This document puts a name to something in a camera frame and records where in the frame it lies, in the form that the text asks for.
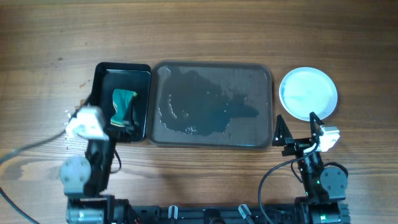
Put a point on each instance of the green yellow sponge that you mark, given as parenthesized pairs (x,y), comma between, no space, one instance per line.
(123,101)

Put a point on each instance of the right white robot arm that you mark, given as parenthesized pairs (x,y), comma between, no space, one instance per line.
(324,183)

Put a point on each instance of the black water basin tray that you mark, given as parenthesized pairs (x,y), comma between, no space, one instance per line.
(126,76)

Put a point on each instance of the large dark serving tray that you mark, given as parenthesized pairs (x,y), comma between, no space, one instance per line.
(210,104)

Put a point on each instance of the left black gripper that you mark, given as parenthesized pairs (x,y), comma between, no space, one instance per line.
(123,134)

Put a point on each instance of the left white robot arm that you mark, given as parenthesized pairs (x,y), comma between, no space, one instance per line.
(84,178)

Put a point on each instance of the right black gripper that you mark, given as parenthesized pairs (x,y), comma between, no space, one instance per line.
(295,147)

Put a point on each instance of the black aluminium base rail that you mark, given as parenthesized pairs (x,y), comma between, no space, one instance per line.
(279,213)

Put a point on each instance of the pale blue plate top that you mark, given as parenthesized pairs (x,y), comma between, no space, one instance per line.
(306,89)

